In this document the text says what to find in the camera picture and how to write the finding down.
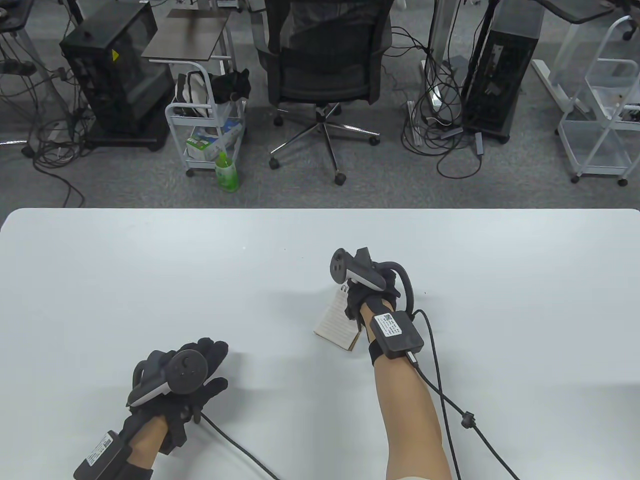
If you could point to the person's right fingers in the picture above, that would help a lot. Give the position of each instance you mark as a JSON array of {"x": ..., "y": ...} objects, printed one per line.
[{"x": 354, "y": 302}]

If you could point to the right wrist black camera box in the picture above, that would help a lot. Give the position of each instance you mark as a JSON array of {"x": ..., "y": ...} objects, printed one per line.
[{"x": 396, "y": 334}]

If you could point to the small white rolling cart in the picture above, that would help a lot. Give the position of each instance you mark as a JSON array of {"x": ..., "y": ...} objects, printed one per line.
[{"x": 200, "y": 112}]

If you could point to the brown side table top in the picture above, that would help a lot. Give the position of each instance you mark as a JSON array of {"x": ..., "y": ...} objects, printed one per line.
[{"x": 187, "y": 35}]

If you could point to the right hand black tracking controller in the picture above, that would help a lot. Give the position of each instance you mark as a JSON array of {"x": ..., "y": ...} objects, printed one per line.
[{"x": 360, "y": 272}]

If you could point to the black mesh office chair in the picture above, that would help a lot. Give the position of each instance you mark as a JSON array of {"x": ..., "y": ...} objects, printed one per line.
[{"x": 325, "y": 60}]

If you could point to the left hand black tracking controller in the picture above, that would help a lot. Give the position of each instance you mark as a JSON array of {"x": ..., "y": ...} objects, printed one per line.
[{"x": 172, "y": 375}]

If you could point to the person's right hand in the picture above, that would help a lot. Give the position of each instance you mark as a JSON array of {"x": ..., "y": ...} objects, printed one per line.
[{"x": 361, "y": 300}]

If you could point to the black glass-sided computer tower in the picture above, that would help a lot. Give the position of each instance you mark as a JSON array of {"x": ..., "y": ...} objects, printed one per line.
[{"x": 112, "y": 75}]

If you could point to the white desk column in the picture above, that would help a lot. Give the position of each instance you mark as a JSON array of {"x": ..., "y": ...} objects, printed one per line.
[{"x": 442, "y": 45}]

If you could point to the person's left hand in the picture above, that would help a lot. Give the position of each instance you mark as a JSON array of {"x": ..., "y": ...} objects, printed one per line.
[{"x": 200, "y": 395}]

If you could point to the white items in cart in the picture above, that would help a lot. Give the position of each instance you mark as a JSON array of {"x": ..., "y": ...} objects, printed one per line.
[{"x": 192, "y": 95}]

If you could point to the black and grey computer tower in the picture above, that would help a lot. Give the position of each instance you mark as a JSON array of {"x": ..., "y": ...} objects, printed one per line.
[{"x": 500, "y": 70}]

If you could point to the white desk leg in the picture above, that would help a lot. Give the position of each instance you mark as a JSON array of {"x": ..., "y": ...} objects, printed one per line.
[{"x": 552, "y": 80}]

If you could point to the green and white box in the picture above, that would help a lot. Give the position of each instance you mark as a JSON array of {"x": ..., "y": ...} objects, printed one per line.
[{"x": 210, "y": 142}]

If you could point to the person's right forearm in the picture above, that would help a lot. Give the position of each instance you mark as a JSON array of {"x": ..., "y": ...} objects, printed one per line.
[{"x": 407, "y": 400}]

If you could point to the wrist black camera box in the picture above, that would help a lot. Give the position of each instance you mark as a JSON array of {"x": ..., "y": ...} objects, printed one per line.
[
  {"x": 100, "y": 455},
  {"x": 396, "y": 334}
]

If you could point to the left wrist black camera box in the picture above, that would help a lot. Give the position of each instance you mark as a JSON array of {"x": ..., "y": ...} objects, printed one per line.
[{"x": 100, "y": 455}]

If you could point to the person's left thumb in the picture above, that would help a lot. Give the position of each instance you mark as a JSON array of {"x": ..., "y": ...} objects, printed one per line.
[{"x": 214, "y": 389}]

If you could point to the white power strip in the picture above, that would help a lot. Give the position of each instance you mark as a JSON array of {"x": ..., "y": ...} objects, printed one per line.
[{"x": 414, "y": 122}]

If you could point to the small lined paper notepad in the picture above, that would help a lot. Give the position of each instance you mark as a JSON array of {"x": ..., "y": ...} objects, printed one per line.
[{"x": 334, "y": 325}]

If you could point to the person's left forearm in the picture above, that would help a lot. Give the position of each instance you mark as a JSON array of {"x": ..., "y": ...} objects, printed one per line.
[{"x": 149, "y": 440}]

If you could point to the hand black tracking controller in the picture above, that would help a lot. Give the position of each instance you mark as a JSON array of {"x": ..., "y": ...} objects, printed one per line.
[
  {"x": 172, "y": 375},
  {"x": 360, "y": 272}
]

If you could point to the black cloth bag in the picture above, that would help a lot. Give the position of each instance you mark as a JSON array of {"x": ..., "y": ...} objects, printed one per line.
[{"x": 230, "y": 85}]

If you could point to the green spray bottle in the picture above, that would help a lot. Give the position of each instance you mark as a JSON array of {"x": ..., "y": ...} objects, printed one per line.
[{"x": 227, "y": 172}]

